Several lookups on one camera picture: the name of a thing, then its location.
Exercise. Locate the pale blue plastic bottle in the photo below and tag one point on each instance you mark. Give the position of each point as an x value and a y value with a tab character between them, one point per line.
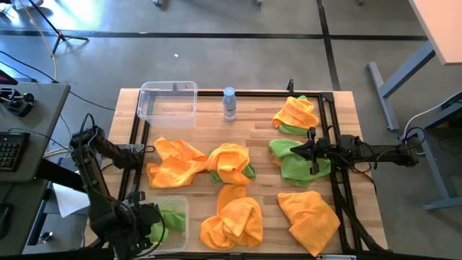
229	104

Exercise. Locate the black keyboard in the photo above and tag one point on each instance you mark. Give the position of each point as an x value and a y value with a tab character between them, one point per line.
11	151

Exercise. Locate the blue-grey desk frame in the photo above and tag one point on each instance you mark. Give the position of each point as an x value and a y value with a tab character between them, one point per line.
438	180

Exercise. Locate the black device with red edge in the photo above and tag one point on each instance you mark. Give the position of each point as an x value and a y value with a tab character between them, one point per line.
5	78

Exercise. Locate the white paper sheet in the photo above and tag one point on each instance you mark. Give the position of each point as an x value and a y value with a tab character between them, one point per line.
70	200

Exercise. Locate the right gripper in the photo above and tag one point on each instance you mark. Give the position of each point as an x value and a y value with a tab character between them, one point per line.
325	148

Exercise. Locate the silver frame bracket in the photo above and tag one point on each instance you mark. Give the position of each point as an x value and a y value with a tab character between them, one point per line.
335	257

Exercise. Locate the black aluminium table frame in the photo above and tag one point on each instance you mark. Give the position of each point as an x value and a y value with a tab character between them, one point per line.
260	94

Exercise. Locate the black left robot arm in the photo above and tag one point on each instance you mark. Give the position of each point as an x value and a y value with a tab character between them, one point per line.
94	184

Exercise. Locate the green microfiber towel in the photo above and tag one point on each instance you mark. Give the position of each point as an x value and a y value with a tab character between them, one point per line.
296	169
249	172
175	220
292	130

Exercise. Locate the silver caster wheel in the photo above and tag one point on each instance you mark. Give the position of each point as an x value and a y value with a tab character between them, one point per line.
45	236

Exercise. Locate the grey desk leg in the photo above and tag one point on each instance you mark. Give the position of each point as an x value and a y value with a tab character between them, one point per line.
404	70

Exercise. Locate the black frame post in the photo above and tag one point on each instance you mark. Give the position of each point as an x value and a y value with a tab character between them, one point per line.
290	86

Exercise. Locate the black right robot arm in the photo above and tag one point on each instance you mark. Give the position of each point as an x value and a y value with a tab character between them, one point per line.
382	151

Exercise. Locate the clear plastic bin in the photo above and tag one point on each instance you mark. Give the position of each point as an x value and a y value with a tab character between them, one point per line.
166	108
180	238

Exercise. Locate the grey chair caster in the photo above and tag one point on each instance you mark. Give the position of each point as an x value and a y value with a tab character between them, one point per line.
157	2

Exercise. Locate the black tripod stand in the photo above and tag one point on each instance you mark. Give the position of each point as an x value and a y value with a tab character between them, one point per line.
60	36

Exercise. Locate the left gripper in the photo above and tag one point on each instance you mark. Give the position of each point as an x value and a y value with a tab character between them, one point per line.
146	218

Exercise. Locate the white desk top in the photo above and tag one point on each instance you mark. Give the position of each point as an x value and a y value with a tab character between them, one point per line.
444	29

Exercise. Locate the black desk crossbar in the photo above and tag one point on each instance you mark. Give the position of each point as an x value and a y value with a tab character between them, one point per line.
57	173

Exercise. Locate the grey side desk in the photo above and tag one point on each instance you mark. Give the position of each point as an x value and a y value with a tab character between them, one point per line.
43	108

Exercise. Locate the black computer mouse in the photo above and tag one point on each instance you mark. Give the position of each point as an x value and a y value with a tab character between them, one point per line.
3	220

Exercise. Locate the black clamp device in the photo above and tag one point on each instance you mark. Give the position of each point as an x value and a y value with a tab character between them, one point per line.
18	103

